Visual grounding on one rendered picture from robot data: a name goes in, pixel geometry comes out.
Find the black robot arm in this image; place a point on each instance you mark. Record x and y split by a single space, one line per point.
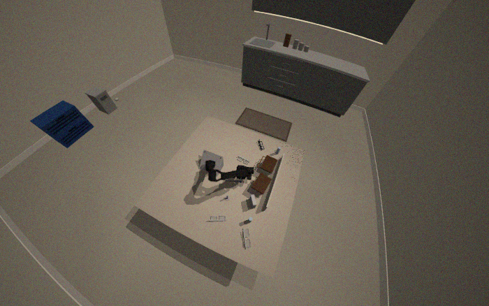
241 171

